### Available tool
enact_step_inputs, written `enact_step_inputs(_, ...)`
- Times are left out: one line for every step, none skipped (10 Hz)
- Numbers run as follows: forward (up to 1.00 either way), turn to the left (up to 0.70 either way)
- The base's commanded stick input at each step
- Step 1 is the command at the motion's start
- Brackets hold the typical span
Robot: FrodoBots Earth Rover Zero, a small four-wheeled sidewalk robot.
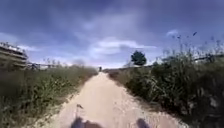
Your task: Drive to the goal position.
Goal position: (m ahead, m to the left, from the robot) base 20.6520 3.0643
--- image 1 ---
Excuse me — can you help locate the robot's own part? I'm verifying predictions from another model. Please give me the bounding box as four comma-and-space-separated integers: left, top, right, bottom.
136, 118, 151, 128
70, 116, 85, 128

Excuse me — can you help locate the pale gravel dirt path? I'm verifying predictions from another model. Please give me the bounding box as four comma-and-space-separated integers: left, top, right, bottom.
39, 71, 190, 128

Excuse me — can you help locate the dark round tree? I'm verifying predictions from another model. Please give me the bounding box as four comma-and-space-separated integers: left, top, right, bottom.
130, 50, 148, 67

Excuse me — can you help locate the tall weeds verge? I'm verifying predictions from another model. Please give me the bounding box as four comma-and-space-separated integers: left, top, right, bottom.
108, 34, 224, 128
0, 63, 99, 128

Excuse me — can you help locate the pale multi-storey building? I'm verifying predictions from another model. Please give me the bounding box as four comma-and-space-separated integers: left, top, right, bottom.
0, 41, 30, 70

